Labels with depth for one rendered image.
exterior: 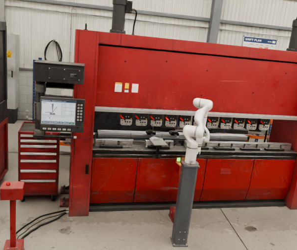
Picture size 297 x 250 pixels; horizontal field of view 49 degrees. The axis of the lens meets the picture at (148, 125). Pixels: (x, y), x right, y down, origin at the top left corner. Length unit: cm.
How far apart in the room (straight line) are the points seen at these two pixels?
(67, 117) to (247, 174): 273
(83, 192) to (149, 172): 89
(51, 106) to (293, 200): 377
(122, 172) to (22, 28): 507
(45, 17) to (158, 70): 465
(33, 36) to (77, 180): 490
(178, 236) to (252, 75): 231
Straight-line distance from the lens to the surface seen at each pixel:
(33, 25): 839
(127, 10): 419
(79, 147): 406
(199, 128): 352
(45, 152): 449
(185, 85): 433
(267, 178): 522
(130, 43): 408
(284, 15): 943
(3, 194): 343
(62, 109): 353
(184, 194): 374
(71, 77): 349
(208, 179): 475
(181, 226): 393
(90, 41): 383
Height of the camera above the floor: 229
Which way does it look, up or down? 15 degrees down
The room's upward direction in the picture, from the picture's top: 6 degrees clockwise
